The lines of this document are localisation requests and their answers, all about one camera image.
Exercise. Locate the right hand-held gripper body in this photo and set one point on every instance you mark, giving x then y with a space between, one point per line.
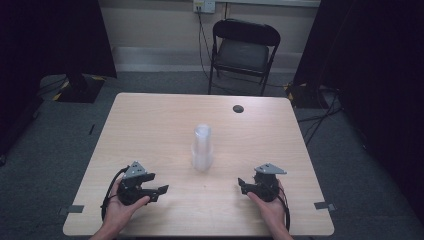
268 186

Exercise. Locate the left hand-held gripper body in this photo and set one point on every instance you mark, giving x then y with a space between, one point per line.
128 193

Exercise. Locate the stack of clear plastic cups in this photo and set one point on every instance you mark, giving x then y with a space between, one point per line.
202 150

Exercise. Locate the person's left hand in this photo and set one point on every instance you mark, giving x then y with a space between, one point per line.
118 213

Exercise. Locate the person's right hand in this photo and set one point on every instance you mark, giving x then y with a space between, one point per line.
275 213

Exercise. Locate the grey tape strip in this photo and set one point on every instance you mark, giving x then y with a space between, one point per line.
323 205
75 209

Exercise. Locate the black table grommet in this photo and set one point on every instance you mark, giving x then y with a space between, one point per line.
238 109

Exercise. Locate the black stand base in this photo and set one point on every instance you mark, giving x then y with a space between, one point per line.
303 96
80 90

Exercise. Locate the black folding chair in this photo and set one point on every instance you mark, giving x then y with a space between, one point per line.
245 33

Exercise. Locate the white wall socket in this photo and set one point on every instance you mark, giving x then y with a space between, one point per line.
204 6

